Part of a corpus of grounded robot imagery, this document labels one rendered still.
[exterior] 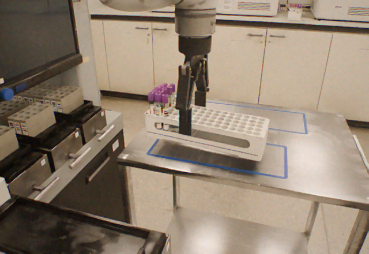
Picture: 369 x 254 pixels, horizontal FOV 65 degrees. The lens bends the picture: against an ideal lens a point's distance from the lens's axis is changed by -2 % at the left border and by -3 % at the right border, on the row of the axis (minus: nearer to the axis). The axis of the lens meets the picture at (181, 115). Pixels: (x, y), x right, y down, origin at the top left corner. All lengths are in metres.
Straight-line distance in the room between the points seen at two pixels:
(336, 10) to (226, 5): 0.86
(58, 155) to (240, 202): 1.23
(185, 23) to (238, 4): 2.01
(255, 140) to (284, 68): 2.06
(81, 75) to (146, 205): 0.98
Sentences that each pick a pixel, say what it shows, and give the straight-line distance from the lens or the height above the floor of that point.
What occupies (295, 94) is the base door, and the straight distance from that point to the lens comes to 2.78.
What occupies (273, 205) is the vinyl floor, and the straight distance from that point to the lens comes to 1.89.
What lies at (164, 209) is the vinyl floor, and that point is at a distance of 1.79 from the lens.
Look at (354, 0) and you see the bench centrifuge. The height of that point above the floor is 1.06.
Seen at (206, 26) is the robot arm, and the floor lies 1.14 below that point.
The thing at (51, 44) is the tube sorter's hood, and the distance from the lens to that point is 0.95.
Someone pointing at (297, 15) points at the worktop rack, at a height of 0.94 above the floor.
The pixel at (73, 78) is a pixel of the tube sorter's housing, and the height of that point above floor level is 0.90.
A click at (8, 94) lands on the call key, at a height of 0.98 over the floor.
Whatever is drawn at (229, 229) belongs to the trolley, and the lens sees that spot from 1.32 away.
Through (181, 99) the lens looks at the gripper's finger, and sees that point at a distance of 0.64.
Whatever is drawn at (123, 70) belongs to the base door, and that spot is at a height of 0.33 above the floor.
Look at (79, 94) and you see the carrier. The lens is 1.07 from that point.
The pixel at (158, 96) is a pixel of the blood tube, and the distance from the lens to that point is 0.71.
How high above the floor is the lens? 1.24
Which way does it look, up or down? 26 degrees down
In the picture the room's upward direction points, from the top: straight up
